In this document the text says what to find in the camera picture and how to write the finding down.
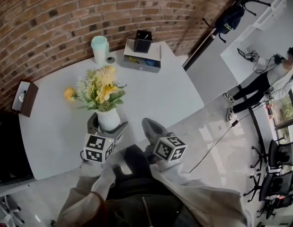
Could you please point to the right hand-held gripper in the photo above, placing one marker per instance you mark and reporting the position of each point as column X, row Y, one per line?
column 170, row 149

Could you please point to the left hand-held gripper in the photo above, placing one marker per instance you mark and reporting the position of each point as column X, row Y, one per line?
column 96, row 148

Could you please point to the yellow flowers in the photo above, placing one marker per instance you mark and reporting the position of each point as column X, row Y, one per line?
column 106, row 96

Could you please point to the person's left forearm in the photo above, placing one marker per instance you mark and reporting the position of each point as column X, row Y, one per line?
column 89, row 181

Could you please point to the person's right forearm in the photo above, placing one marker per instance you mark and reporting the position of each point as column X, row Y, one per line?
column 184, row 181

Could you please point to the white desk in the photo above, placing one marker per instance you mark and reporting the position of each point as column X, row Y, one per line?
column 155, row 96

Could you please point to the grey round object with hole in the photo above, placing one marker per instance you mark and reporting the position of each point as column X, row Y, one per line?
column 110, row 59

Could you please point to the person's legs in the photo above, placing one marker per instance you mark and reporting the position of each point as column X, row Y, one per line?
column 134, row 164

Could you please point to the grey drawer organiser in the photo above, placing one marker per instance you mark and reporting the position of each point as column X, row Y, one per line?
column 141, row 60

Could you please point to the pale green wipes canister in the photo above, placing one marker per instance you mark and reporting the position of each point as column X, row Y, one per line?
column 99, row 48

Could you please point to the person's grey jacket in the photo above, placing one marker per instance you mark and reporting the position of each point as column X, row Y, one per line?
column 148, row 209

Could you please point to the brown tissue box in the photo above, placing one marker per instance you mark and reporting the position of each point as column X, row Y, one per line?
column 25, row 98

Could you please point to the black pen holder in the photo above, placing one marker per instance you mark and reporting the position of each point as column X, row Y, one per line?
column 142, row 42

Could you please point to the black coat rack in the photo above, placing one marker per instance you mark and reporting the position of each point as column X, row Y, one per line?
column 203, row 46

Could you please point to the black-legged table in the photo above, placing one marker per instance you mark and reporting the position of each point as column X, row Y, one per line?
column 255, row 126

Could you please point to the black tablet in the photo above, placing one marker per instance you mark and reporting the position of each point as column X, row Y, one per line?
column 241, row 53

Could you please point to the black framed window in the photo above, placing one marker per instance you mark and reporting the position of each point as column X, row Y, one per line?
column 287, row 110

